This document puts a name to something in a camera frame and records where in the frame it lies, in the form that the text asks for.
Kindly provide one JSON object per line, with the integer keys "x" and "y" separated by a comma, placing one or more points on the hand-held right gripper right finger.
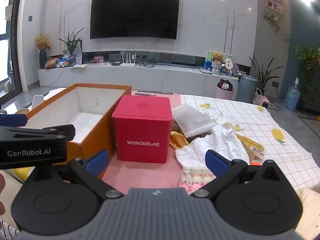
{"x": 215, "y": 162}

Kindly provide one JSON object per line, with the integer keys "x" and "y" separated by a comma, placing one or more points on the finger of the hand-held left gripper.
{"x": 13, "y": 120}
{"x": 57, "y": 132}

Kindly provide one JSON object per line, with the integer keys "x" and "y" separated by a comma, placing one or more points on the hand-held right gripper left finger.
{"x": 98, "y": 162}

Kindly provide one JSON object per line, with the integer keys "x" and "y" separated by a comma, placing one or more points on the orange box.
{"x": 98, "y": 135}

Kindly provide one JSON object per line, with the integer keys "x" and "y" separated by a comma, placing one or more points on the yellow wipes packet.
{"x": 251, "y": 146}

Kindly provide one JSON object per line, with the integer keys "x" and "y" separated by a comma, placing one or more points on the yellow cloth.
{"x": 178, "y": 141}

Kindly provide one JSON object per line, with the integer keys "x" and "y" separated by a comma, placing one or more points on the person's left hand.
{"x": 2, "y": 182}

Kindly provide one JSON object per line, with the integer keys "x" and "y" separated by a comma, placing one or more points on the pink and white crochet piece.
{"x": 195, "y": 177}

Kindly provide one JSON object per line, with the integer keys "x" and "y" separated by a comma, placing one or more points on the white chair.
{"x": 37, "y": 102}

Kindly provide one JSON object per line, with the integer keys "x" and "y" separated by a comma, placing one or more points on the small orange ball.
{"x": 255, "y": 163}

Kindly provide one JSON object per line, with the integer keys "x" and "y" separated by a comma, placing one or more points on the white foam pad in plastic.
{"x": 192, "y": 120}

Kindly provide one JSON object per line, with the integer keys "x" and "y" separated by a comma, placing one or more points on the clear bag with round white bundle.
{"x": 213, "y": 113}

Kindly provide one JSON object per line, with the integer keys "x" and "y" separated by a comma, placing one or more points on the red cube box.
{"x": 142, "y": 130}

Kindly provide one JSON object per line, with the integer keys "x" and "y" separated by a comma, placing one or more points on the pink and lemon checked blanket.
{"x": 275, "y": 155}

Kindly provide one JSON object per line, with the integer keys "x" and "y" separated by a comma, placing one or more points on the brown round ornament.
{"x": 51, "y": 63}

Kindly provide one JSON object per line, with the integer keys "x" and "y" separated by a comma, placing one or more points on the pile of snack packets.
{"x": 62, "y": 63}

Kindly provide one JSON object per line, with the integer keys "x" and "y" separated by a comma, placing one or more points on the sheets of paper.
{"x": 80, "y": 66}

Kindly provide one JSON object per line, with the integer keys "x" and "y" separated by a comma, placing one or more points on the pink trash bin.
{"x": 225, "y": 92}

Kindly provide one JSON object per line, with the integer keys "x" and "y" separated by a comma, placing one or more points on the dark vase with dried flowers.
{"x": 43, "y": 55}

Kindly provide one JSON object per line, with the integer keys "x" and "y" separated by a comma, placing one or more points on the glass sliding door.
{"x": 10, "y": 42}

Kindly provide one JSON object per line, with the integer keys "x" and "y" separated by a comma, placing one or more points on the person's striped clothing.
{"x": 7, "y": 227}

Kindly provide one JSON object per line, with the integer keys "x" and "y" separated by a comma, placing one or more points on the grey trash can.
{"x": 246, "y": 90}

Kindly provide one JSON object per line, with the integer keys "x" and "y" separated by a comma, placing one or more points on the clear plastic bottle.
{"x": 78, "y": 56}

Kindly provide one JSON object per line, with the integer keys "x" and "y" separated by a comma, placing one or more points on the pink photo card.
{"x": 98, "y": 59}

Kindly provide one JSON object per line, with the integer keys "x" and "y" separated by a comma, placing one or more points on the green plant in glass vase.
{"x": 71, "y": 47}

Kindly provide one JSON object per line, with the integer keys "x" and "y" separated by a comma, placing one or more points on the small black box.
{"x": 116, "y": 63}

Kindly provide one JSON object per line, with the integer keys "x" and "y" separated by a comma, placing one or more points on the blue card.
{"x": 208, "y": 66}

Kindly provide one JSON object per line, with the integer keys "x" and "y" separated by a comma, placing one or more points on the white router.
{"x": 128, "y": 63}

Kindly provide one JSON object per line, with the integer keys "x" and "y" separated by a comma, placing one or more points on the long-leaved potted plant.
{"x": 263, "y": 75}

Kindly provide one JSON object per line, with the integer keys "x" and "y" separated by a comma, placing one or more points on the blue water jug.
{"x": 292, "y": 97}

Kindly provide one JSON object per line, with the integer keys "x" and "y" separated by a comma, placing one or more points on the brown teddy bear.
{"x": 218, "y": 57}

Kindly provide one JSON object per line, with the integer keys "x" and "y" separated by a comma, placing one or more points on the green picture board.
{"x": 226, "y": 56}

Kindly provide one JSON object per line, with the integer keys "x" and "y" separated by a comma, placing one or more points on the large leafy green plant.
{"x": 308, "y": 67}

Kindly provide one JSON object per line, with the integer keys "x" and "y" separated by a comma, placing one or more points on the hanging vine plant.
{"x": 275, "y": 21}

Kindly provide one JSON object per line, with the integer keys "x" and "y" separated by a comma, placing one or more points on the wall socket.
{"x": 275, "y": 84}

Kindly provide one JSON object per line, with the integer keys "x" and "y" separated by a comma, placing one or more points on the black wall television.
{"x": 135, "y": 15}

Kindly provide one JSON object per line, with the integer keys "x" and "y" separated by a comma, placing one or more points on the framed wall picture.
{"x": 275, "y": 3}

